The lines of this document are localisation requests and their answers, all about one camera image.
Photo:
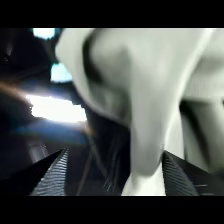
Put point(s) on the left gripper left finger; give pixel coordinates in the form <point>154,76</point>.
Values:
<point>40,180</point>

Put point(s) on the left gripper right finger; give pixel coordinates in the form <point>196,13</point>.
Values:
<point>186,180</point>

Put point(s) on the olive green T-shirt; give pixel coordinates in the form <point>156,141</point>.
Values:
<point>150,83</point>

